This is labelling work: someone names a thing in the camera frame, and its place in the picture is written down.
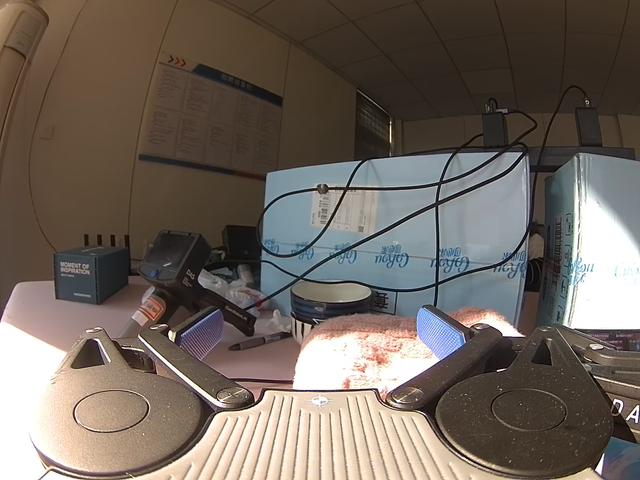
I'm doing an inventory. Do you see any pink towel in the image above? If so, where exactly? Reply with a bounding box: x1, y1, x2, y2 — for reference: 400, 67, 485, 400
292, 306, 526, 402

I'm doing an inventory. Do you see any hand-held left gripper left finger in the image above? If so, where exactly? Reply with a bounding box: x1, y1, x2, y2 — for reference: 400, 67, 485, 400
54, 306, 255, 412

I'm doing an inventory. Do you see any black router with antennas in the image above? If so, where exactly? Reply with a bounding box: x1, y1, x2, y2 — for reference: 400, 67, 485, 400
82, 233, 132, 252

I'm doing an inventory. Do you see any black speaker box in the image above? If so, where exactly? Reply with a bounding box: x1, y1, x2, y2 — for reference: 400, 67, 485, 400
222, 225, 262, 262

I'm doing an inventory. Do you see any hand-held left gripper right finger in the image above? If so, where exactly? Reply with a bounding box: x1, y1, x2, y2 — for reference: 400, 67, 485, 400
385, 304, 594, 412

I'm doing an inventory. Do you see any dark blue striped bowl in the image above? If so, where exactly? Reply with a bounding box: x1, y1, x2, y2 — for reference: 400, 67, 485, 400
290, 280, 374, 322

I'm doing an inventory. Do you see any black power adapter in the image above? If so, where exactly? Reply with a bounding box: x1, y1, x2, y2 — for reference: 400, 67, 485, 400
481, 101, 511, 151
574, 100, 604, 148

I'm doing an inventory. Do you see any black pen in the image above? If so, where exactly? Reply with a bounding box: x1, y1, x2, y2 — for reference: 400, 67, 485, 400
228, 332, 292, 351

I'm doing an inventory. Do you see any crumpled white paper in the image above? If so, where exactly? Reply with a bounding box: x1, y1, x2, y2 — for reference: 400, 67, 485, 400
262, 310, 294, 334

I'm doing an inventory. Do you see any white striped bowl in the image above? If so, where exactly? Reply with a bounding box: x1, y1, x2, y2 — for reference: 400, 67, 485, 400
290, 310, 326, 347

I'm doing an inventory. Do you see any crumpled white plastic bag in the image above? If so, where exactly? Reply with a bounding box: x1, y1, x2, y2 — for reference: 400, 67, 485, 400
200, 265, 274, 312

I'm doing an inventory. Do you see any black cable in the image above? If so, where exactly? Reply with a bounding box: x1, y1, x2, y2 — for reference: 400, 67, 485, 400
432, 85, 591, 308
256, 107, 538, 311

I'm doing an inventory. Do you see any window with blinds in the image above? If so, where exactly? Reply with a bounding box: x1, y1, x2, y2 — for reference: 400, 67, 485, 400
355, 89, 392, 159

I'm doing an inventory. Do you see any dark blue small box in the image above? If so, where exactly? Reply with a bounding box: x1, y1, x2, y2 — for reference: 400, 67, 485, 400
53, 247, 131, 306

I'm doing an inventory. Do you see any large light blue carton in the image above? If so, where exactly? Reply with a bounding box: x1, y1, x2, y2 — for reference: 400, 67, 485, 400
537, 152, 640, 332

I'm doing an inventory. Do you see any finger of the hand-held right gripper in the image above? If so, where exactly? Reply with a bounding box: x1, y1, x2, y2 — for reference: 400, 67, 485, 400
554, 325, 640, 369

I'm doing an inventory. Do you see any wall poster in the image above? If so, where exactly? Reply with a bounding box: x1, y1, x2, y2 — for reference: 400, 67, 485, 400
138, 51, 285, 181

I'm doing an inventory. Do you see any light blue carton with label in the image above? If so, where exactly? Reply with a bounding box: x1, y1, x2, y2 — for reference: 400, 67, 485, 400
260, 152, 531, 330

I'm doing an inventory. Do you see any spare hand-held gripper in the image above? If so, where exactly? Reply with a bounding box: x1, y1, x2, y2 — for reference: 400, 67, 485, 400
117, 230, 258, 339

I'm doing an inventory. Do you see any white standing air conditioner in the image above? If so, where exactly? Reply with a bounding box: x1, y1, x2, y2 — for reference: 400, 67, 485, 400
0, 2, 50, 143

